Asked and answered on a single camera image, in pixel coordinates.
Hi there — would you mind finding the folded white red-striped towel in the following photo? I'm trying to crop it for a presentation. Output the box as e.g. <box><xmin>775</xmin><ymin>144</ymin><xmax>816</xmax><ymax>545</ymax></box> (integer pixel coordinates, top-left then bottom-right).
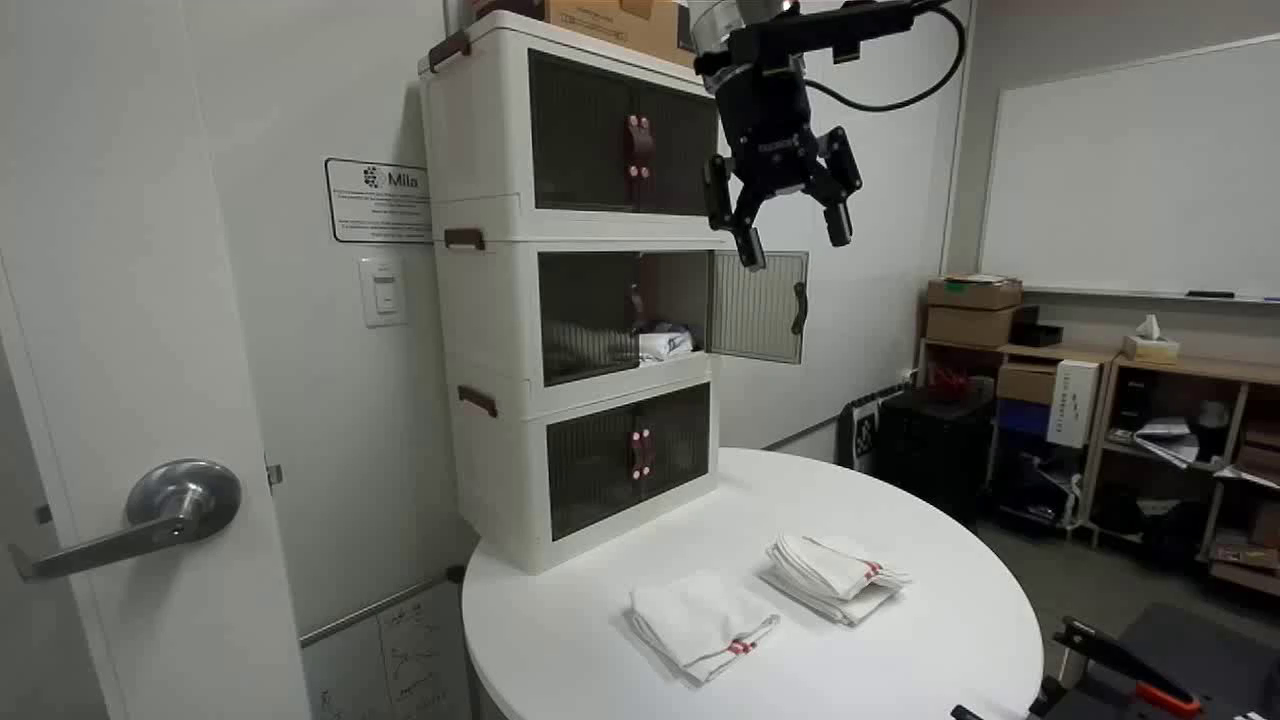
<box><xmin>756</xmin><ymin>533</ymin><xmax>905</xmax><ymax>630</ymax></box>

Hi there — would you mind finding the small black box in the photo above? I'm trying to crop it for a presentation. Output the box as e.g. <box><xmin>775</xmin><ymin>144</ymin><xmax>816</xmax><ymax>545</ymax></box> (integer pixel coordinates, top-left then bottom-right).
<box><xmin>1009</xmin><ymin>302</ymin><xmax>1070</xmax><ymax>353</ymax></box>

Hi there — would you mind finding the white whiteboard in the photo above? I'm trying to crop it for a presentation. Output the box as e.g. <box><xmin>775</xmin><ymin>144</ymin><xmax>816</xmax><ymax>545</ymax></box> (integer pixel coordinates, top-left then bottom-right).
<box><xmin>978</xmin><ymin>30</ymin><xmax>1280</xmax><ymax>309</ymax></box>

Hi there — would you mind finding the white room door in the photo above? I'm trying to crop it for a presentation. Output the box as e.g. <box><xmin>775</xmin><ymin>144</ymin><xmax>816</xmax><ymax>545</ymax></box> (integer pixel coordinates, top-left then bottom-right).
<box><xmin>0</xmin><ymin>0</ymin><xmax>316</xmax><ymax>720</ymax></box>

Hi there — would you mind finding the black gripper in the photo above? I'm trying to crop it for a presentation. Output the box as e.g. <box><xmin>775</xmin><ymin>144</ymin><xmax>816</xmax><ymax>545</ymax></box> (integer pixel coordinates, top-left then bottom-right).
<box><xmin>702</xmin><ymin>56</ymin><xmax>870</xmax><ymax>276</ymax></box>

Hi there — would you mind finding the smoked ribbed cabinet door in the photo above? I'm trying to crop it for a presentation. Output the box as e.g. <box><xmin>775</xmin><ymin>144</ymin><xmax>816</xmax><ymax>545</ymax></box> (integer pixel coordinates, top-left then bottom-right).
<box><xmin>530</xmin><ymin>46</ymin><xmax>643</xmax><ymax>214</ymax></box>
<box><xmin>709</xmin><ymin>247</ymin><xmax>812</xmax><ymax>366</ymax></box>
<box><xmin>639</xmin><ymin>382</ymin><xmax>715</xmax><ymax>504</ymax></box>
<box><xmin>638</xmin><ymin>76</ymin><xmax>722</xmax><ymax>221</ymax></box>
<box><xmin>537</xmin><ymin>251</ymin><xmax>639</xmax><ymax>393</ymax></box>
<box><xmin>544</xmin><ymin>405</ymin><xmax>649</xmax><ymax>545</ymax></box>

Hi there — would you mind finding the white light switch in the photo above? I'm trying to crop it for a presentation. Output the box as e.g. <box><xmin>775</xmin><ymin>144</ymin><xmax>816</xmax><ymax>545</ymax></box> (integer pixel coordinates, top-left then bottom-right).
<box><xmin>360</xmin><ymin>255</ymin><xmax>414</xmax><ymax>332</ymax></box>

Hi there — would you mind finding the white wall sign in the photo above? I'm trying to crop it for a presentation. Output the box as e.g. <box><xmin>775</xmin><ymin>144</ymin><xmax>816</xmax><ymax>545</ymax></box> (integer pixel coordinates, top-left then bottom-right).
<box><xmin>320</xmin><ymin>151</ymin><xmax>435</xmax><ymax>247</ymax></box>

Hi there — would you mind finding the flat folded white towel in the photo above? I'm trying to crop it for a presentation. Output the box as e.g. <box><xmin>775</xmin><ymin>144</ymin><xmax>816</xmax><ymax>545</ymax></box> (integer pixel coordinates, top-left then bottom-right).
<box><xmin>619</xmin><ymin>572</ymin><xmax>786</xmax><ymax>688</ymax></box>

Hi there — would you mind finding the white towel with blue print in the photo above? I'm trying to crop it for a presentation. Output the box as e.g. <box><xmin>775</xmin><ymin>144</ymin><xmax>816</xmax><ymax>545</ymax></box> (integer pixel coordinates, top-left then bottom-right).
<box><xmin>638</xmin><ymin>329</ymin><xmax>702</xmax><ymax>366</ymax></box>

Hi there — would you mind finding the large cardboard box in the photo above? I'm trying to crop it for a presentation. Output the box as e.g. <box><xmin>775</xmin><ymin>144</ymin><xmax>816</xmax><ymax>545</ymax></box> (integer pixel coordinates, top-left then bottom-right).
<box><xmin>455</xmin><ymin>0</ymin><xmax>702</xmax><ymax>66</ymax></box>

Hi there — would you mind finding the tissue box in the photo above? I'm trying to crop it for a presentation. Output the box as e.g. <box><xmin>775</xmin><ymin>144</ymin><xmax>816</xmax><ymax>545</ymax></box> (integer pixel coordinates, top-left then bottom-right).
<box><xmin>1118</xmin><ymin>312</ymin><xmax>1185</xmax><ymax>364</ymax></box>

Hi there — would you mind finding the silver door lever handle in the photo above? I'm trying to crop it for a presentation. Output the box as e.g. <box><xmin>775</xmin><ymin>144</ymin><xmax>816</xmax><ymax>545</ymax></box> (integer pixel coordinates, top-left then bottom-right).
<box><xmin>8</xmin><ymin>455</ymin><xmax>247</xmax><ymax>584</ymax></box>

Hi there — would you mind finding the wooden shelf unit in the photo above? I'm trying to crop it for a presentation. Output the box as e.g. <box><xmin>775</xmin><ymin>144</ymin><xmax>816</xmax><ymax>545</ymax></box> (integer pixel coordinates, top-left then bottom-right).
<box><xmin>918</xmin><ymin>335</ymin><xmax>1280</xmax><ymax>597</ymax></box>

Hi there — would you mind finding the white upright box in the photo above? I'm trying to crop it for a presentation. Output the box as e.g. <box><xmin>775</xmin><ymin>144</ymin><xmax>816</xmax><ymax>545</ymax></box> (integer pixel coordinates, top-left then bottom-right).
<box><xmin>1046</xmin><ymin>355</ymin><xmax>1103</xmax><ymax>453</ymax></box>

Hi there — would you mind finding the black low cabinet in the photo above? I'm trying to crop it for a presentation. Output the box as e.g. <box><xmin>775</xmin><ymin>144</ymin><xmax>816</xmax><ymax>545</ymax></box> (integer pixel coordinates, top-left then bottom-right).
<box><xmin>875</xmin><ymin>393</ymin><xmax>1001</xmax><ymax>525</ymax></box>

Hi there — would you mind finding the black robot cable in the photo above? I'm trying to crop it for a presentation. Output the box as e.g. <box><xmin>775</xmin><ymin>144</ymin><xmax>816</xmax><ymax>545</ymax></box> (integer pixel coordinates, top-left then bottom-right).
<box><xmin>796</xmin><ymin>0</ymin><xmax>974</xmax><ymax>116</ymax></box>

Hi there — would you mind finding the black white patterned box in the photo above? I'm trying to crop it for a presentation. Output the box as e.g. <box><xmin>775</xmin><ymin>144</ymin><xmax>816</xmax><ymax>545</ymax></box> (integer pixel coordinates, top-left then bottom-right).
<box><xmin>837</xmin><ymin>393</ymin><xmax>892</xmax><ymax>472</ymax></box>

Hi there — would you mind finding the black tool with red handle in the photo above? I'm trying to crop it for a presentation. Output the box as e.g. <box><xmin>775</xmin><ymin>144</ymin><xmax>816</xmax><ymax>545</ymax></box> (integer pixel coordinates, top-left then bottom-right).
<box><xmin>1053</xmin><ymin>617</ymin><xmax>1211</xmax><ymax>720</ymax></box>

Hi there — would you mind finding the white stacked storage cabinet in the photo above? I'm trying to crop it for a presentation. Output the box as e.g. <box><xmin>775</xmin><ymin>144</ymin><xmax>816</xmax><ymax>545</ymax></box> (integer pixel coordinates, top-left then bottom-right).
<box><xmin>416</xmin><ymin>6</ymin><xmax>731</xmax><ymax>576</ymax></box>

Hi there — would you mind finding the brown cardboard box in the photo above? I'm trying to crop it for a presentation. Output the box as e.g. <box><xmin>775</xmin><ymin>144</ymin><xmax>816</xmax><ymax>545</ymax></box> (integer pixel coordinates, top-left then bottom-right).
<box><xmin>924</xmin><ymin>309</ymin><xmax>1021</xmax><ymax>353</ymax></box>
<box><xmin>919</xmin><ymin>276</ymin><xmax>1030</xmax><ymax>316</ymax></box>

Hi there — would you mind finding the small cardboard box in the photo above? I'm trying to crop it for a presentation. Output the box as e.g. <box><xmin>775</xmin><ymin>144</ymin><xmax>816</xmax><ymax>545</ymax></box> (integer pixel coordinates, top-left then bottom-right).
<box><xmin>997</xmin><ymin>360</ymin><xmax>1062</xmax><ymax>407</ymax></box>

